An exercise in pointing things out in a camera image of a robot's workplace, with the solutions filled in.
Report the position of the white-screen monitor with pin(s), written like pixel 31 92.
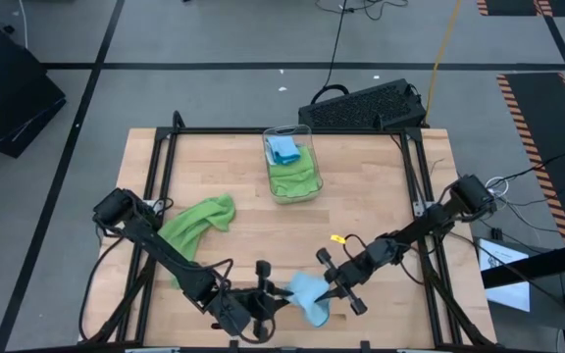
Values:
pixel 505 294

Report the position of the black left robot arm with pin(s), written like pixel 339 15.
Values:
pixel 165 250

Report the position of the large black floor case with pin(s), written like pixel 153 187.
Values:
pixel 8 98

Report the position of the clear plastic bin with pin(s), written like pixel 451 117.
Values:
pixel 318 193

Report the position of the black perforated computer case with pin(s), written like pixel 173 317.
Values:
pixel 361 105

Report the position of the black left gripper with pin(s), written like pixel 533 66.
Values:
pixel 236 311

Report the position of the black neighbouring rig frame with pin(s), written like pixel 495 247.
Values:
pixel 537 265

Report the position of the light blue microfiber towel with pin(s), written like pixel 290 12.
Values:
pixel 282 149
pixel 307 291

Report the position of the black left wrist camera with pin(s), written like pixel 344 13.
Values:
pixel 258 301

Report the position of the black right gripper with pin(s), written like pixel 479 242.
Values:
pixel 356 272

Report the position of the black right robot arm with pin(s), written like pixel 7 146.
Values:
pixel 429 225

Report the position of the yellow PCB-7 label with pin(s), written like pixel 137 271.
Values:
pixel 337 238

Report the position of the hazard-striped black floor mat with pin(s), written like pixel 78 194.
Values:
pixel 542 122
pixel 508 6

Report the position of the green microfiber towel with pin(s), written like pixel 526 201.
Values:
pixel 294 181
pixel 199 218

